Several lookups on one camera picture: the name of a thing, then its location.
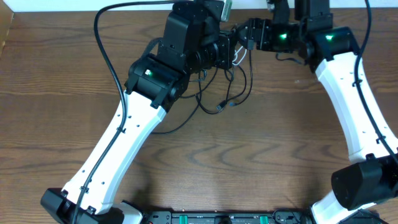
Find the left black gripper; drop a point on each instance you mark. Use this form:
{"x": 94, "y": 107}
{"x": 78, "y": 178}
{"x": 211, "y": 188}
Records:
{"x": 224, "y": 51}

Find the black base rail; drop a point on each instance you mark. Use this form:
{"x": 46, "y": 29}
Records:
{"x": 280, "y": 216}

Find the clear tape piece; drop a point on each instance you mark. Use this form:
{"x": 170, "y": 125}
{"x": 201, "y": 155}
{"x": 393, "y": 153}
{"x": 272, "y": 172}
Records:
{"x": 306, "y": 81}

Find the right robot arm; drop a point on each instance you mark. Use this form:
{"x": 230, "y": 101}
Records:
{"x": 334, "y": 56}

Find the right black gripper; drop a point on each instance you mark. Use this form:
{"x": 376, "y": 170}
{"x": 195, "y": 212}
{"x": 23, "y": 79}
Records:
{"x": 252, "y": 34}

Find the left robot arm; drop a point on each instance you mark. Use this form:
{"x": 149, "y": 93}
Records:
{"x": 192, "y": 43}

